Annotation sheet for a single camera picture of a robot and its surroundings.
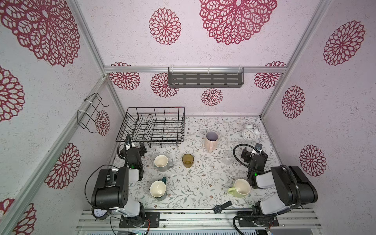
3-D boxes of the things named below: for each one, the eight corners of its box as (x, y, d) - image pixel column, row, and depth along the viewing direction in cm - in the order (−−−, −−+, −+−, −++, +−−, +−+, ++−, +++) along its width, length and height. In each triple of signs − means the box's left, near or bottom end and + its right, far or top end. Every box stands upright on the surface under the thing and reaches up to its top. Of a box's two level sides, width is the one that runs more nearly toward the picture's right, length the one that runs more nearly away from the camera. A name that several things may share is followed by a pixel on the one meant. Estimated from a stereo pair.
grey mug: (156, 173, 92) (153, 165, 84) (157, 163, 96) (155, 154, 88) (172, 173, 92) (170, 165, 84) (172, 163, 96) (171, 154, 88)
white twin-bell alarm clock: (251, 144, 106) (257, 134, 96) (239, 136, 110) (245, 126, 100) (254, 141, 108) (261, 130, 98) (243, 133, 112) (248, 122, 102)
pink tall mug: (205, 156, 100) (207, 147, 91) (204, 140, 108) (205, 131, 99) (217, 156, 100) (220, 147, 91) (215, 141, 108) (217, 131, 99)
